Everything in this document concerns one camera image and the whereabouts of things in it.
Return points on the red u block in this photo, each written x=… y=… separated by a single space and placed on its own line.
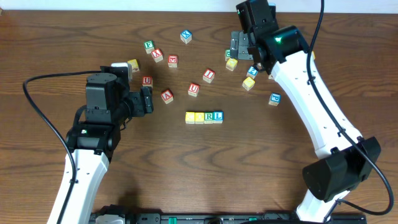
x=147 y=81
x=193 y=89

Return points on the yellow S block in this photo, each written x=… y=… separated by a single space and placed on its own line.
x=248 y=83

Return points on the red I block centre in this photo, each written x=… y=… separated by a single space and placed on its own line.
x=208 y=75

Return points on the blue 2 block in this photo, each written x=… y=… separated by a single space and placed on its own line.
x=252 y=72

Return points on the red A block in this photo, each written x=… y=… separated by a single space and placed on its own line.
x=167 y=96

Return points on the yellow block far left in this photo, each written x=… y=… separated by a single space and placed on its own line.
x=134 y=65

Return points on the blue L block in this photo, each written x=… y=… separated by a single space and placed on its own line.
x=218 y=116

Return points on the red U block left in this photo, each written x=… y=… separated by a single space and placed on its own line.
x=147 y=81

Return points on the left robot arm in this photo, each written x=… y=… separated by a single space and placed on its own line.
x=95 y=133

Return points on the yellow C block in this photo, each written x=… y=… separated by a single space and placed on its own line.
x=190 y=117

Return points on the red X block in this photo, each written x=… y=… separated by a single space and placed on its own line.
x=157 y=55

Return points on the red E block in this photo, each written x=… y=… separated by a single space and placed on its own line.
x=173 y=61

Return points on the green B block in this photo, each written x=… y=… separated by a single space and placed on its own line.
x=227 y=54

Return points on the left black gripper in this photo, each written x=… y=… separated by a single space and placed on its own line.
x=146 y=100

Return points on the yellow o block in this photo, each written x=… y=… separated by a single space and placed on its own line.
x=231 y=64
x=199 y=117

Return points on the green R block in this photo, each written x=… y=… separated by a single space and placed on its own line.
x=209 y=118

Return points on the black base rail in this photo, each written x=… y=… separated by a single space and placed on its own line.
x=119 y=214

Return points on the green F block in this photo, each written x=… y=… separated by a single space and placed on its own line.
x=149 y=46

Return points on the blue P block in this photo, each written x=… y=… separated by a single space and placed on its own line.
x=274 y=99

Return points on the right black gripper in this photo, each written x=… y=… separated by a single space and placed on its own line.
x=239 y=45

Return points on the red U block centre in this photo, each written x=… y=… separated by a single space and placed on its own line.
x=193 y=89

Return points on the blue X block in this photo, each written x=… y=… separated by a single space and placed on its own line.
x=186 y=36

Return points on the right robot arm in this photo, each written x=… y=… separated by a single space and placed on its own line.
x=345 y=158

